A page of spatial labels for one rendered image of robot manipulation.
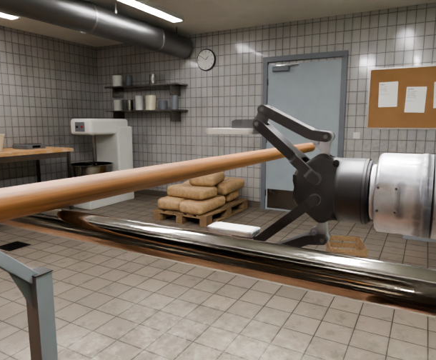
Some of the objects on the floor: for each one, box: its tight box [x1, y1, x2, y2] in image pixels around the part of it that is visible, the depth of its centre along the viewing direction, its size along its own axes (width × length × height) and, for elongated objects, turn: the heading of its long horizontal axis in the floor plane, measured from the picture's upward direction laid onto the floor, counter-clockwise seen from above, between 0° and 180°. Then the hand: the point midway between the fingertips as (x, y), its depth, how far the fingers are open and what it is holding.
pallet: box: [154, 198, 247, 228], centre depth 526 cm, size 120×80×14 cm
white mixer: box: [71, 119, 134, 210], centre depth 589 cm, size 100×66×132 cm
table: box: [0, 146, 74, 209], centre depth 474 cm, size 220×80×90 cm
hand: (217, 180), depth 53 cm, fingers open, 13 cm apart
